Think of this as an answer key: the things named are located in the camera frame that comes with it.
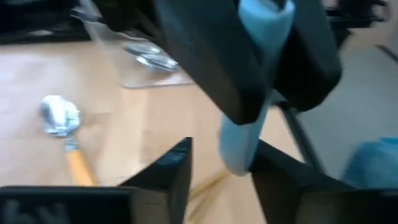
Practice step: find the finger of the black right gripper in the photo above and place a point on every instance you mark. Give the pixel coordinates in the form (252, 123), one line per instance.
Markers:
(311, 68)
(211, 62)

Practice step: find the blue fabric object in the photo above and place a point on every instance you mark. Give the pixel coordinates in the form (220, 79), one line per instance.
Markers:
(373, 165)

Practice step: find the long gold spoon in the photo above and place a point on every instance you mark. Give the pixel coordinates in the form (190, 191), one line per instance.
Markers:
(210, 184)

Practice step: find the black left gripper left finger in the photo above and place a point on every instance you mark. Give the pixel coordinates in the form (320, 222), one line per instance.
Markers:
(93, 205)

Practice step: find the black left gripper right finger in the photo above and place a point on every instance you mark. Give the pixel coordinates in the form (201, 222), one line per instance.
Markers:
(311, 205)

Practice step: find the clear plastic bin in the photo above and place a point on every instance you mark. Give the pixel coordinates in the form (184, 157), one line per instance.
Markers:
(140, 79)

